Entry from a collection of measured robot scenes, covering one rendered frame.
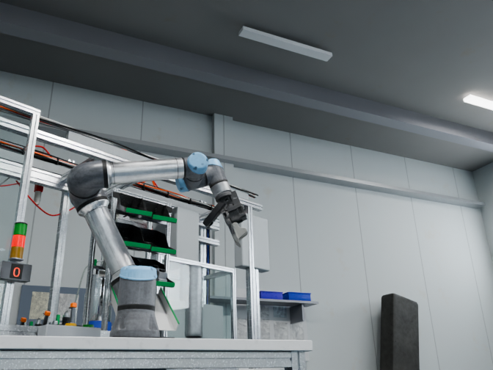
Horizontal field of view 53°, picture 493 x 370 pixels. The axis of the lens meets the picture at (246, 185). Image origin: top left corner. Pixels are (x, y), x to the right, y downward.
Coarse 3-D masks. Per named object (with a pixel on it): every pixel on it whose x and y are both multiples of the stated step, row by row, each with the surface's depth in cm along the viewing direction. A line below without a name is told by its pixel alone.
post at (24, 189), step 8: (32, 120) 232; (32, 128) 230; (32, 136) 230; (32, 144) 228; (32, 152) 227; (32, 160) 226; (24, 168) 222; (24, 176) 221; (24, 184) 220; (24, 192) 219; (24, 200) 218; (24, 208) 217; (16, 216) 214; (8, 288) 202; (8, 296) 202; (8, 304) 200; (8, 312) 200; (0, 320) 197; (8, 320) 199
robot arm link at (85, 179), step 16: (144, 160) 174; (160, 160) 175; (176, 160) 176; (192, 160) 175; (80, 176) 166; (96, 176) 165; (112, 176) 168; (128, 176) 170; (144, 176) 172; (160, 176) 174; (176, 176) 176; (192, 176) 178; (80, 192) 168
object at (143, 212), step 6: (120, 198) 256; (126, 198) 258; (132, 198) 260; (120, 204) 238; (126, 204) 258; (132, 204) 259; (138, 204) 253; (144, 204) 247; (120, 210) 236; (126, 210) 230; (132, 210) 231; (138, 210) 233; (144, 210) 245; (150, 216) 237
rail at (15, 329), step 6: (0, 324) 167; (6, 324) 168; (12, 324) 170; (0, 330) 167; (6, 330) 168; (12, 330) 169; (18, 330) 170; (24, 330) 172; (30, 330) 173; (36, 330) 175; (102, 330) 192; (102, 336) 193; (108, 336) 194
